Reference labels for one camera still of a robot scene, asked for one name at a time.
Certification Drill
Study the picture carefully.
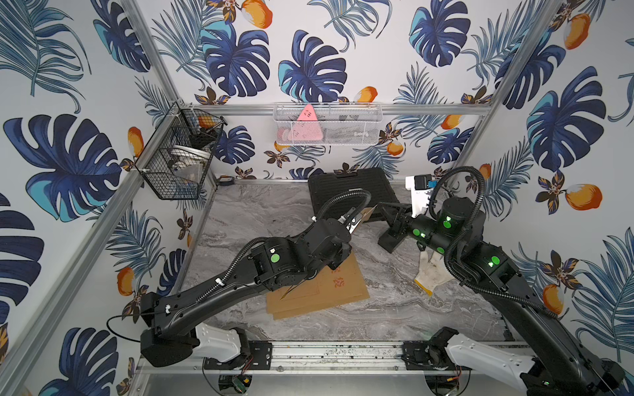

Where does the brown kraft file bag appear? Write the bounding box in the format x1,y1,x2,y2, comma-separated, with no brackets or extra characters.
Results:
281,206,376,300

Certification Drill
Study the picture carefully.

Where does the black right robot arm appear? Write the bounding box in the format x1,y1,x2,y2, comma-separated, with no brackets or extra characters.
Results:
378,166,627,395

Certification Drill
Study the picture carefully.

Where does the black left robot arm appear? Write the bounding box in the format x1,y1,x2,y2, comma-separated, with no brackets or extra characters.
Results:
140,188,371,369

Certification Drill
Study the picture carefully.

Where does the brown file bag stack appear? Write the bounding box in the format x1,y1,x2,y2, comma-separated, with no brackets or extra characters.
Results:
266,253,369,320

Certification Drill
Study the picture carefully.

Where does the small black box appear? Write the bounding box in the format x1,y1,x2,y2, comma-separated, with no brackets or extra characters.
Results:
377,232,406,253

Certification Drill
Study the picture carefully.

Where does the white work glove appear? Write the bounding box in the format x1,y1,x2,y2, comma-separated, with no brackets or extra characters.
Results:
414,249,455,296

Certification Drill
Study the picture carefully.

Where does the black plastic tool case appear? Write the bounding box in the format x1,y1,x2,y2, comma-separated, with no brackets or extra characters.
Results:
308,167,412,223

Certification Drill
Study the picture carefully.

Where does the pink triangular item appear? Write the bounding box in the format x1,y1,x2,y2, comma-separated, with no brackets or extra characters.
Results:
277,104,325,145

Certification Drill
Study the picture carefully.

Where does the black round tape roll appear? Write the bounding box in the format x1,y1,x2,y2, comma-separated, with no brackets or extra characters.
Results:
217,175,235,186

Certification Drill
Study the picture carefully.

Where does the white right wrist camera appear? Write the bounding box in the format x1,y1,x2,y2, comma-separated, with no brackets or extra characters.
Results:
405,174,437,218

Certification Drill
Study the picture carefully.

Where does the clear wall shelf basket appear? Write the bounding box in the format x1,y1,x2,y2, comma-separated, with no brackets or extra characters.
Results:
272,102,383,146

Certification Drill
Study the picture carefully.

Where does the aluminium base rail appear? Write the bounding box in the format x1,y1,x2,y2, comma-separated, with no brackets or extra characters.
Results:
133,339,536,376

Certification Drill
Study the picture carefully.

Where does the black wire basket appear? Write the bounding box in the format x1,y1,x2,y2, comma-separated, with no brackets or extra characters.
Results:
134,103,227,201

